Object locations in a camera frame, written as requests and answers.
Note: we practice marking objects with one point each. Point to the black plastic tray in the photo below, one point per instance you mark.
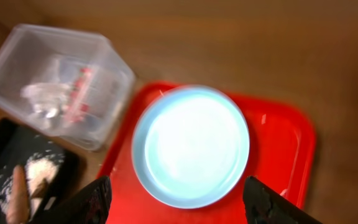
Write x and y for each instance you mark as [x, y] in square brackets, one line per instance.
[18, 145]

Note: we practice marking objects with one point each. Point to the red serving tray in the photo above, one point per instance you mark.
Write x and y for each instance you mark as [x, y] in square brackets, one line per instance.
[282, 143]

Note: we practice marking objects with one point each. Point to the light blue plate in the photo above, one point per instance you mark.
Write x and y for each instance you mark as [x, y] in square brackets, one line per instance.
[190, 147]

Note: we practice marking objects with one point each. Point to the white tissue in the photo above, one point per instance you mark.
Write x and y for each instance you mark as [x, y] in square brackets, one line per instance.
[47, 101]

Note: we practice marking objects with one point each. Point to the clear plastic waste bin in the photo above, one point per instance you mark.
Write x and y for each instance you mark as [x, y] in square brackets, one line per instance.
[40, 54]

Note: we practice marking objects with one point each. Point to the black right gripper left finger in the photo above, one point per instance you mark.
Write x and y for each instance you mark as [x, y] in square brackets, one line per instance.
[89, 206]

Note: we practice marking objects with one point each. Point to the pile of white rice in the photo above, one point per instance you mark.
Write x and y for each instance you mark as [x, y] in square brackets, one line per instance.
[37, 166]

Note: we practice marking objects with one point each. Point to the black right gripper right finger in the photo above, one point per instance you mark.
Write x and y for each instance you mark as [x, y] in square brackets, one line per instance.
[264, 206]

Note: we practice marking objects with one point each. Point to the red snack wrapper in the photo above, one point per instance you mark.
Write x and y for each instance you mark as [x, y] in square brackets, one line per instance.
[75, 109]

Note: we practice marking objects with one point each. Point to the brown food scrap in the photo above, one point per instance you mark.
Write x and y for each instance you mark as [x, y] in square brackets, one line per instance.
[40, 189]

